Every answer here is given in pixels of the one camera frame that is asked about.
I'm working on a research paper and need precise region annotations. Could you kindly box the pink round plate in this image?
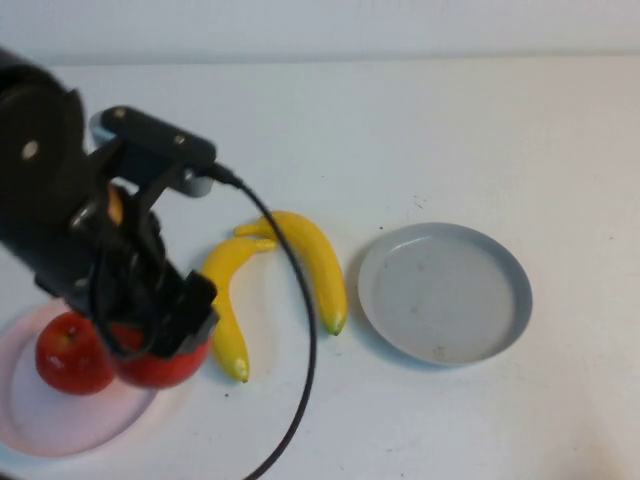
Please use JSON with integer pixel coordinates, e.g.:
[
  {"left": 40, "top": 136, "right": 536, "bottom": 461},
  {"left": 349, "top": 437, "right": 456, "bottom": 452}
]
[{"left": 0, "top": 298, "right": 169, "bottom": 459}]

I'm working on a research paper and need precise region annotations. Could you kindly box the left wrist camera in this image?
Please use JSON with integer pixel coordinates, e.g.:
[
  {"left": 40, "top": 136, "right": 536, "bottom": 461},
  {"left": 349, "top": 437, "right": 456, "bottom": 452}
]
[{"left": 89, "top": 105, "right": 219, "bottom": 199}]

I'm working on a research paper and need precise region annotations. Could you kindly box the red apple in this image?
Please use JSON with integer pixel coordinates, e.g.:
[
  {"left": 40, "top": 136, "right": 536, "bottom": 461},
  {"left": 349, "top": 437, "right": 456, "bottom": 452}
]
[
  {"left": 110, "top": 324, "right": 214, "bottom": 390},
  {"left": 34, "top": 312, "right": 117, "bottom": 396}
]

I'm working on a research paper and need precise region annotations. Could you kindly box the strongly curved yellow banana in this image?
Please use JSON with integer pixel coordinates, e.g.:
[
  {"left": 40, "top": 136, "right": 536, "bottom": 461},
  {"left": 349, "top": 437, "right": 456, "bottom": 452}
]
[{"left": 199, "top": 237, "right": 278, "bottom": 385}]

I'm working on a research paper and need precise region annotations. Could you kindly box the long yellow banana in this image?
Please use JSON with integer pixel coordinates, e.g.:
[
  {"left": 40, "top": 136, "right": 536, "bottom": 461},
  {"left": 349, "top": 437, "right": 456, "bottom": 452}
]
[{"left": 233, "top": 210, "right": 349, "bottom": 337}]

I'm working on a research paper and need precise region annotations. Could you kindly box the black left camera cable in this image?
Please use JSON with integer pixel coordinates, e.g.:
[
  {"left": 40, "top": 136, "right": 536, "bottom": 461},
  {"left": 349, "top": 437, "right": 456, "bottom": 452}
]
[{"left": 205, "top": 162, "right": 320, "bottom": 480}]

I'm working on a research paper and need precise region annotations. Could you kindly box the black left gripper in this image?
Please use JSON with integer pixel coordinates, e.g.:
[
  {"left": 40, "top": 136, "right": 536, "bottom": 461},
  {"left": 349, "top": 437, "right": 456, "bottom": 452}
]
[{"left": 33, "top": 183, "right": 222, "bottom": 360}]

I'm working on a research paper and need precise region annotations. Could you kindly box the grey-blue round plate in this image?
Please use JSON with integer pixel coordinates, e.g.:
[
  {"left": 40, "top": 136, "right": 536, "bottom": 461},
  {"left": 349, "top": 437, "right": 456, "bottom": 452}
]
[{"left": 357, "top": 222, "right": 534, "bottom": 369}]

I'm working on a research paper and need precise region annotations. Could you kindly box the thin black left gripper wire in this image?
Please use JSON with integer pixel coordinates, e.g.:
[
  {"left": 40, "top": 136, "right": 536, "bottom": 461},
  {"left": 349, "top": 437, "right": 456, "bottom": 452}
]
[{"left": 92, "top": 234, "right": 169, "bottom": 362}]

